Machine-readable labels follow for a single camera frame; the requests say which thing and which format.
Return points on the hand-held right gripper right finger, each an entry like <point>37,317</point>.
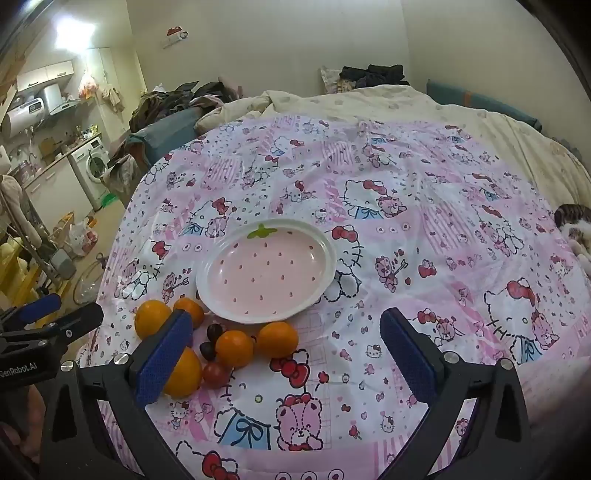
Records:
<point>408,357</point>

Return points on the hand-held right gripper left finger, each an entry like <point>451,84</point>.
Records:
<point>164,357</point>

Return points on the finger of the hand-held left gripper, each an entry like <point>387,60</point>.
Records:
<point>74,323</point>
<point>41,307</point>

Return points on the large orange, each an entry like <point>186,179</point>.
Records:
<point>151,318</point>
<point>187,374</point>

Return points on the dark grape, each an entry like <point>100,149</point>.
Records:
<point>207,350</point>
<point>214,331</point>

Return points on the medium orange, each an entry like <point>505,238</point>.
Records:
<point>277,339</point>
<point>235,349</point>

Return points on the pink strawberry print plate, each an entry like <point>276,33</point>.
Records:
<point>268,277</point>

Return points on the person's left hand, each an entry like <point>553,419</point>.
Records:
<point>25,415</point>

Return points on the yellow wooden rack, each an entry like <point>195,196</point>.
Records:
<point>16,272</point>

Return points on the clear plastic bowl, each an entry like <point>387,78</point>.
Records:
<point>87,281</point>

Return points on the red cherry tomato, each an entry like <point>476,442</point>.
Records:
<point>215,374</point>

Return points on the small orange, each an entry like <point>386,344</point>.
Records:
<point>190,309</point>

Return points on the white and red plastic bag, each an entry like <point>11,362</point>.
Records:
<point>83,237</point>

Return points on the white kitchen cabinet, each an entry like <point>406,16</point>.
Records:
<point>51,189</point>

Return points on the green basin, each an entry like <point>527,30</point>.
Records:
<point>108,199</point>

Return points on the pink cartoon printed blanket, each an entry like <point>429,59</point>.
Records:
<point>392,221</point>

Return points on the white washing machine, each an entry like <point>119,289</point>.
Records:
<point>94,166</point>

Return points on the white water heater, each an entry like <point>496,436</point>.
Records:
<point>25,114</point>

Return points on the blue-grey cushion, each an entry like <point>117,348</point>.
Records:
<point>159,136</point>

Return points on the tabby cat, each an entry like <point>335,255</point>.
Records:
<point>575,226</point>

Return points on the orange plastic bag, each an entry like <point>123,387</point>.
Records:
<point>87,85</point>

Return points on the pile of dark clothes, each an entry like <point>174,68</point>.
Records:
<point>180,99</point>

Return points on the cream duvet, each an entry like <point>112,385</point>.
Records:
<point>415,104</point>

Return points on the teal pillow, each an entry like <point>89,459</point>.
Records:
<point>480,99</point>

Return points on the dark folded clothes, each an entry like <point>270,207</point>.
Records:
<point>374,74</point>

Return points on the printed pillow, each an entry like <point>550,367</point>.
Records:
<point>330,79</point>

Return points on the white wall cupboards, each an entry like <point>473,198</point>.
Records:
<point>46,74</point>

